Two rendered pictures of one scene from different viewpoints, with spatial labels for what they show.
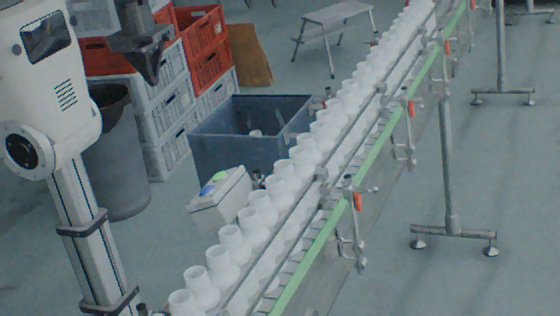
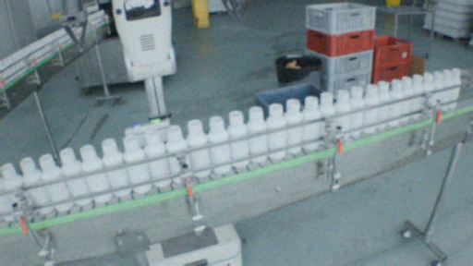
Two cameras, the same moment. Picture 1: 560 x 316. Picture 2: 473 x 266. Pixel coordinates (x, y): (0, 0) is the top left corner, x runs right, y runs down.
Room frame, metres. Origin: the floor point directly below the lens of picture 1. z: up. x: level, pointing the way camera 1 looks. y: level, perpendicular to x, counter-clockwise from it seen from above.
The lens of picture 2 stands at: (0.84, -0.69, 1.57)
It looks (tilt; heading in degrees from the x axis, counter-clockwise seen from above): 29 degrees down; 44
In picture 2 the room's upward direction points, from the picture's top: 4 degrees counter-clockwise
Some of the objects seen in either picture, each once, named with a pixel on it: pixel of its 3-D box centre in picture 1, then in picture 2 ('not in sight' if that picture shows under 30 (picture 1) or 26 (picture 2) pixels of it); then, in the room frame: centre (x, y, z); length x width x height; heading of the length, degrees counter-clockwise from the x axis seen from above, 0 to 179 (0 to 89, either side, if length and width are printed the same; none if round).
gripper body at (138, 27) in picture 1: (136, 20); (72, 6); (1.16, 0.20, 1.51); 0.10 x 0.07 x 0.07; 62
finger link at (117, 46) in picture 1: (142, 60); (78, 30); (1.16, 0.21, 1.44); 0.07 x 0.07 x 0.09; 62
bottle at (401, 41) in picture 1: (398, 53); (394, 102); (1.95, -0.40, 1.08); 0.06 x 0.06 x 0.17
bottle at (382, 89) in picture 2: (391, 60); (381, 104); (1.90, -0.36, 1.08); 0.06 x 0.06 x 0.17
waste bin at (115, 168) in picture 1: (104, 154); (298, 91); (3.37, 0.93, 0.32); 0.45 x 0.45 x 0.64
